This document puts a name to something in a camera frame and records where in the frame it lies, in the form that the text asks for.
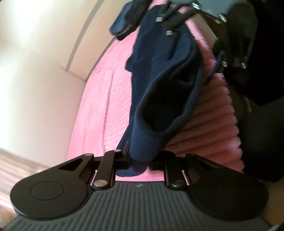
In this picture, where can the pink ribbed bed blanket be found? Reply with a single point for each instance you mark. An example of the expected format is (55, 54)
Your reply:
(97, 115)

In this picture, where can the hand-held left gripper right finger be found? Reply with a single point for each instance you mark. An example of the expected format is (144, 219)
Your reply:
(173, 168)

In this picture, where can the person's black clothing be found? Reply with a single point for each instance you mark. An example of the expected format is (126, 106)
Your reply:
(266, 133)

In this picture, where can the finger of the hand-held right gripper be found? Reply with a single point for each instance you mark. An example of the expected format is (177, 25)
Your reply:
(217, 66)
(124, 22)

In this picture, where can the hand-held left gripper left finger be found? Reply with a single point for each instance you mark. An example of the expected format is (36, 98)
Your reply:
(127, 153)

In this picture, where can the dark navy fleece garment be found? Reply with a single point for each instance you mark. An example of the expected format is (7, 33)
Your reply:
(159, 93)

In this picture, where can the pink lace curtain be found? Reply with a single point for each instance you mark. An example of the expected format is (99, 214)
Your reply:
(20, 164)

